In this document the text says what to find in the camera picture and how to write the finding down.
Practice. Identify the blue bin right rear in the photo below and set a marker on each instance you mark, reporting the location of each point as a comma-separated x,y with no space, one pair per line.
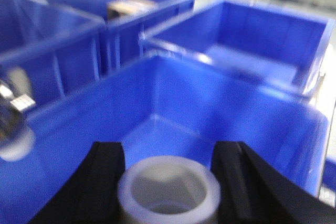
272,45

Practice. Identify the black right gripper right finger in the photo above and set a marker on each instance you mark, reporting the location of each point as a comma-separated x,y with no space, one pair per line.
252,191

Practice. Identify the metal valve with white cap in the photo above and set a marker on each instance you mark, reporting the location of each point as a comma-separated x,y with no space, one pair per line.
168,189

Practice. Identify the blue bin rear centre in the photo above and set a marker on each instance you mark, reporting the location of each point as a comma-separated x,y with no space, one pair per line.
119,42

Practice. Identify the blue bin left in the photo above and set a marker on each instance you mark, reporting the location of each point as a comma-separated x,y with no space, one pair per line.
57,46

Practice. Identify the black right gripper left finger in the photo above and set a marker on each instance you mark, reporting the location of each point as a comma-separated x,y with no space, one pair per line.
90,194

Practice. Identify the small cardboard box in bin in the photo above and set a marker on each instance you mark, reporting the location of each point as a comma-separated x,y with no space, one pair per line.
119,8

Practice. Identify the blue bin near front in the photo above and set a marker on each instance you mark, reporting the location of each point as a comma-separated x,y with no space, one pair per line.
164,106

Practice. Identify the blue bin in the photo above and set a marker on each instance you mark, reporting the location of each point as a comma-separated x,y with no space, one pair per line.
119,42
57,46
272,45
164,106

